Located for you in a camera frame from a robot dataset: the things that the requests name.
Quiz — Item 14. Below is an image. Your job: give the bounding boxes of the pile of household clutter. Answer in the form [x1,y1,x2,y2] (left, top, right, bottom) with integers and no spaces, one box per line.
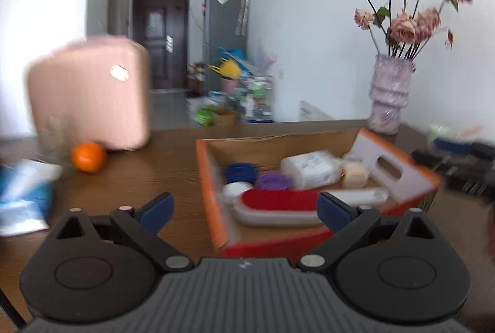
[186,45,277,127]

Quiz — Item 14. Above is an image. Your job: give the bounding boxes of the orange fruit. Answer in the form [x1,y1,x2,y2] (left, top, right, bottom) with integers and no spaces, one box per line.
[70,142,108,174]

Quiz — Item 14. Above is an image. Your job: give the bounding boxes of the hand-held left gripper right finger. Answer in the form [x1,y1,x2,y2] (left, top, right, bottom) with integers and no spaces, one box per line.
[298,191,437,274]

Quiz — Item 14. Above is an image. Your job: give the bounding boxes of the clear glass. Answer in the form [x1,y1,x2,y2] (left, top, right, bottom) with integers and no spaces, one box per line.
[37,117,76,176]

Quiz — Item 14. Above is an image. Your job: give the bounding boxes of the white round lid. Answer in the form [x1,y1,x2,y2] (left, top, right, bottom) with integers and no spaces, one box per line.
[222,181,254,204]

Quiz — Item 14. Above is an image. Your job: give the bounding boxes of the red and white lint brush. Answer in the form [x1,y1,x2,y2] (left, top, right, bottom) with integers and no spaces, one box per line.
[233,188,338,228]

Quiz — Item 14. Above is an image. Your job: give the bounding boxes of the pink textured vase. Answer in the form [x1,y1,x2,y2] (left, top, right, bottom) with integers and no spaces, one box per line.
[367,54,415,136]

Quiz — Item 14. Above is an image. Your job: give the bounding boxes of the red cardboard box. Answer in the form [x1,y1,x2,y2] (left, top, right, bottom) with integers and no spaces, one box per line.
[195,127,441,258]

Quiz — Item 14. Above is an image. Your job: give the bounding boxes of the grey refrigerator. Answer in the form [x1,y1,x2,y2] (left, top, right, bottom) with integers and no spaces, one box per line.
[203,0,250,94]

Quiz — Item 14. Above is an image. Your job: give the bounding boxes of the white packet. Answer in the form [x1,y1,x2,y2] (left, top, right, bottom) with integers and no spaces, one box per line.
[279,150,343,190]

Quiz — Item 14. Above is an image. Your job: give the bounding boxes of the pink suitcase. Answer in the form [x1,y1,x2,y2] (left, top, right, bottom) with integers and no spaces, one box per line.
[25,35,151,152]

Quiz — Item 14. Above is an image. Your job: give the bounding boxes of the blue scrubber ball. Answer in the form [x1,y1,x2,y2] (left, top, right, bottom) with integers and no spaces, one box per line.
[224,162,258,185]

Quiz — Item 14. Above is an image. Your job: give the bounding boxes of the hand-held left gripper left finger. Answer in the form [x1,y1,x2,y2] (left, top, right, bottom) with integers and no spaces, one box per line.
[54,192,194,274]

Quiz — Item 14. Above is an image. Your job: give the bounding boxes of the purple scrubber ball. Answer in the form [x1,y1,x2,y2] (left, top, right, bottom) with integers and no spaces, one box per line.
[256,171,292,191]

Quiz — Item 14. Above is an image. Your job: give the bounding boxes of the blue tissue pack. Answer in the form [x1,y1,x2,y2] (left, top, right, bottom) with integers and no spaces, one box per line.
[0,159,62,238]

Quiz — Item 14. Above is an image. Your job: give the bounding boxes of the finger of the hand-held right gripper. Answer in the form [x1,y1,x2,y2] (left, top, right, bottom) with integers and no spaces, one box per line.
[412,138,480,173]

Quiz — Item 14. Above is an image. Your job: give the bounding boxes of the dark brown door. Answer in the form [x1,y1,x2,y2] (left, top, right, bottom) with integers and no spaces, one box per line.
[132,0,190,91]

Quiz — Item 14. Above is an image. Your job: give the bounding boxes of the dried pink roses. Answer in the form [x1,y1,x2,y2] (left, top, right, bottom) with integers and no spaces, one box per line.
[336,0,476,60]

